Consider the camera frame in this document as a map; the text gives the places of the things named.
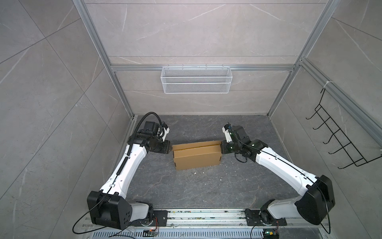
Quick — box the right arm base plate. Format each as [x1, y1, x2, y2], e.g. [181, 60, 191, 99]
[244, 209, 287, 226]

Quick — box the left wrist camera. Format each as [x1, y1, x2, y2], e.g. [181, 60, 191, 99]
[161, 126, 170, 141]

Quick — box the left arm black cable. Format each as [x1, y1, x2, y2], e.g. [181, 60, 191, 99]
[126, 112, 164, 156]

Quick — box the white wire mesh basket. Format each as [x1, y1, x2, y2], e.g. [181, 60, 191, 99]
[161, 66, 233, 94]

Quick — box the black wire hook rack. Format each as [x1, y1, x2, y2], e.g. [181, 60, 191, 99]
[305, 89, 382, 169]

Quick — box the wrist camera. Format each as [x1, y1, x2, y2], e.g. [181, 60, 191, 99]
[222, 124, 232, 143]
[161, 126, 170, 141]

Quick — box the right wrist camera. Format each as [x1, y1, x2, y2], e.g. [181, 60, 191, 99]
[222, 124, 232, 143]

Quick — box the aluminium mounting rail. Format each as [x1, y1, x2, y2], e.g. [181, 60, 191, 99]
[127, 208, 332, 231]

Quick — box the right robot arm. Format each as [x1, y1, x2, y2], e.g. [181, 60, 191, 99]
[220, 123, 335, 225]

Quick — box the brown cardboard box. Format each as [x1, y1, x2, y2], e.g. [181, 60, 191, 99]
[173, 141, 222, 170]

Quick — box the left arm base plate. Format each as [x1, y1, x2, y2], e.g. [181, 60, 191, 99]
[131, 210, 169, 227]

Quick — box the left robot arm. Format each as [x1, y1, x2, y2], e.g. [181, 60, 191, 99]
[87, 121, 172, 230]

